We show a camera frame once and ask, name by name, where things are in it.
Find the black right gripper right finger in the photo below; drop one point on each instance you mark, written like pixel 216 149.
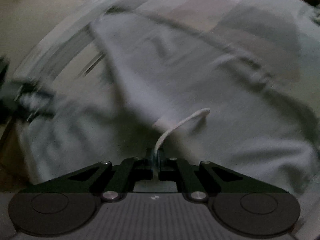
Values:
pixel 239 203

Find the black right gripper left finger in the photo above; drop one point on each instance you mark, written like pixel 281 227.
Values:
pixel 65 204

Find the grey sweatpants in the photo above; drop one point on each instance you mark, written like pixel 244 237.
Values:
pixel 126 78

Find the patterned grey bed sheet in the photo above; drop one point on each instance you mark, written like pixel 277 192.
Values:
pixel 278 33

